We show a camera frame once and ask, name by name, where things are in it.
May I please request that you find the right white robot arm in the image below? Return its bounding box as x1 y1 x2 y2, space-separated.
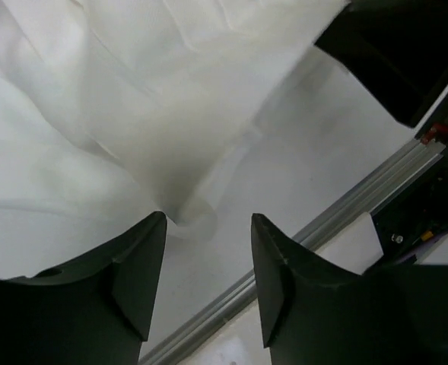
315 1 448 128

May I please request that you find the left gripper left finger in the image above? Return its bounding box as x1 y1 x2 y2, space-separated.
0 211 167 364

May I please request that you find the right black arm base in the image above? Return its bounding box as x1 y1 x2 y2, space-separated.
370 89 448 270

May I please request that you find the white skirt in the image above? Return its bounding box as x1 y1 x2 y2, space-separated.
0 1 345 278

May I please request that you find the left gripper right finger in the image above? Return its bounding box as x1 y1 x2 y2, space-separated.
250 212 448 365

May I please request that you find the aluminium table rail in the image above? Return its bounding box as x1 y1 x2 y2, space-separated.
139 141 434 364

